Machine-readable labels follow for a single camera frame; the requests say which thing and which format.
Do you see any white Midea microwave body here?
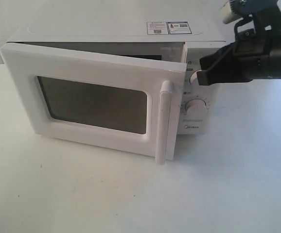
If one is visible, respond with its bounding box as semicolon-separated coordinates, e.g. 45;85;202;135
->
7;0;226;134

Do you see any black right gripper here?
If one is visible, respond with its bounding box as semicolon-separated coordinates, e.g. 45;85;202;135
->
197;28;274;86

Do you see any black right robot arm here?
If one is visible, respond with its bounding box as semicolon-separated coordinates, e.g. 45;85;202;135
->
195;0;281;86

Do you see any white appliance control knob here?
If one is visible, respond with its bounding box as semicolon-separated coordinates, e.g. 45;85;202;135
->
185;99;207;119
189;70;200;85

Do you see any white microwave door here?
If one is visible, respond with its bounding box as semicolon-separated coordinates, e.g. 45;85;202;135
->
0;43;186;165

